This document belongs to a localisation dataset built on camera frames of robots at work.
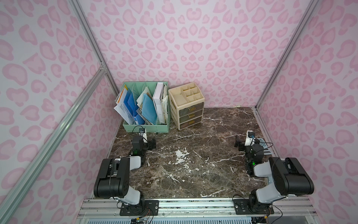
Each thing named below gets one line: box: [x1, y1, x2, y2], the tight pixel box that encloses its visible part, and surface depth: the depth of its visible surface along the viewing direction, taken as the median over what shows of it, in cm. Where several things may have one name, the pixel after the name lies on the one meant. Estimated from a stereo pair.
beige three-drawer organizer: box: [167, 82, 205, 131], surface depth 96 cm
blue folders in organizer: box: [123, 88, 158, 125], surface depth 98 cm
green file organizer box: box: [122, 81, 171, 133], surface depth 100 cm
